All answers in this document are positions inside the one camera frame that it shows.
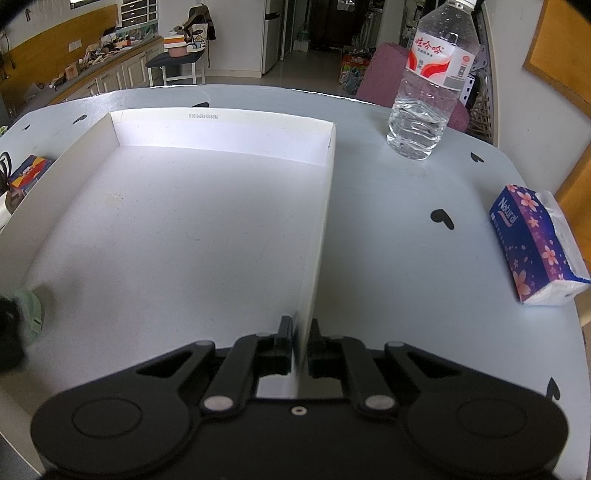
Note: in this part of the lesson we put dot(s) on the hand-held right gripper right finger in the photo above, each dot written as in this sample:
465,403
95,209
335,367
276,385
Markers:
315,346

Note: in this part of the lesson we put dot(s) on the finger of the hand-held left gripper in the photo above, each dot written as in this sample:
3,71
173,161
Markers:
9,337

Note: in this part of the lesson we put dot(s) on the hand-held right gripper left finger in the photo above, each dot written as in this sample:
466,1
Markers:
286,344

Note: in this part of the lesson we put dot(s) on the light green plastic object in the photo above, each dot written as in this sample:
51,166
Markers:
33,314

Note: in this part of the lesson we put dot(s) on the white cardboard box tray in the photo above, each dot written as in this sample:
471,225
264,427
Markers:
184,221

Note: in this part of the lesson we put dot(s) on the black and white striped bag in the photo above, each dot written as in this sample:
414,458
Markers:
7,194

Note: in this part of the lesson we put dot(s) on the red and blue flat box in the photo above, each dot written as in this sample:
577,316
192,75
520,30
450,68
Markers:
30,171

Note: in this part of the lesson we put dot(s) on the purple floral tissue pack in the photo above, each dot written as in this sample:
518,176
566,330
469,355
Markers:
531,235

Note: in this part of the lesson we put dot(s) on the pile of colourful packages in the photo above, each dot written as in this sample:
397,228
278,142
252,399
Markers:
354,71

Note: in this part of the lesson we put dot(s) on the clear plastic water bottle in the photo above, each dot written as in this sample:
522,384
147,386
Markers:
427,92

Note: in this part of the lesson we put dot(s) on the purple sofa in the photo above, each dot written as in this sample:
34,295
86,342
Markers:
381,76

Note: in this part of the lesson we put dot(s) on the cluttered kitchen counter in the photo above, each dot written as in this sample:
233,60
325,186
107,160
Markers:
101,69

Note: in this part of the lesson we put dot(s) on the white stool with dark seat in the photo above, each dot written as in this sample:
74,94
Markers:
178,62

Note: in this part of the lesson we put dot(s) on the white refrigerator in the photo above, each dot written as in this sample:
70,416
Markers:
274,34

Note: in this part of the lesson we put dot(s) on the pink pot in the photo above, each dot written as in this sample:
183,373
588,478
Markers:
176,45

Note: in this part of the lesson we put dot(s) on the white cartoon print bag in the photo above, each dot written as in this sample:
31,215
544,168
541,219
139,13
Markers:
197,36

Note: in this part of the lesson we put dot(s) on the perforated metal rack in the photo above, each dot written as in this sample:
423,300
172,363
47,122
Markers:
478,55

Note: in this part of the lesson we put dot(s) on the white drawer unit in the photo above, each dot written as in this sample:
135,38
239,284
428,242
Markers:
137,13

